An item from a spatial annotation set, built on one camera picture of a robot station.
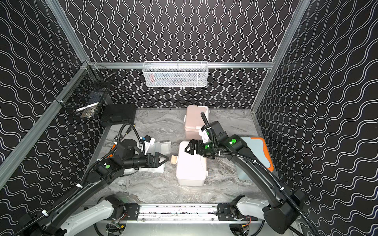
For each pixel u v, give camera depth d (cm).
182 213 76
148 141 67
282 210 37
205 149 61
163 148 98
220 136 54
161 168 88
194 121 94
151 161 61
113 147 97
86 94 92
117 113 118
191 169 73
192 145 63
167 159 68
